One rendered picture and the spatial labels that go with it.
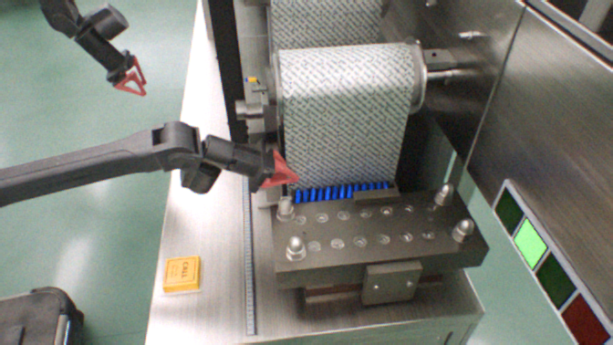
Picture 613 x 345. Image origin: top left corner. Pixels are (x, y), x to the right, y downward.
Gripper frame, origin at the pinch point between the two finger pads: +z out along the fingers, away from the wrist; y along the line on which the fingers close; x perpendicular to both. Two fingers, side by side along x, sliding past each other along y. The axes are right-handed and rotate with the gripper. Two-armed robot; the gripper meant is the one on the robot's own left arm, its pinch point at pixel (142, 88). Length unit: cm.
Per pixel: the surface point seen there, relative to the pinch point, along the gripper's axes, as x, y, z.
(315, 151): -36, -48, 10
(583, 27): -72, -72, -6
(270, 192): -19.1, -39.3, 22.3
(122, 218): 85, 53, 72
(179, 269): 2, -54, 13
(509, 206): -58, -75, 16
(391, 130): -50, -50, 14
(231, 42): -29.8, -13.5, -2.1
